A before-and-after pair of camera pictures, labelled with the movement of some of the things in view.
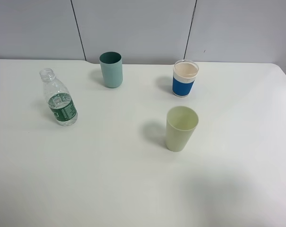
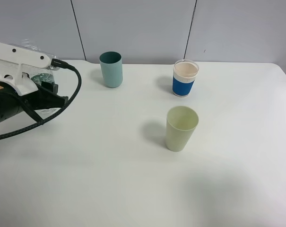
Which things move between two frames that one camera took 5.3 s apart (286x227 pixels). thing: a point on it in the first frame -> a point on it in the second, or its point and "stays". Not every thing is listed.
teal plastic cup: (112, 69) stays
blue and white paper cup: (185, 72) stays
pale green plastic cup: (181, 122) stays
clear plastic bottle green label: (61, 103) -> (38, 74)
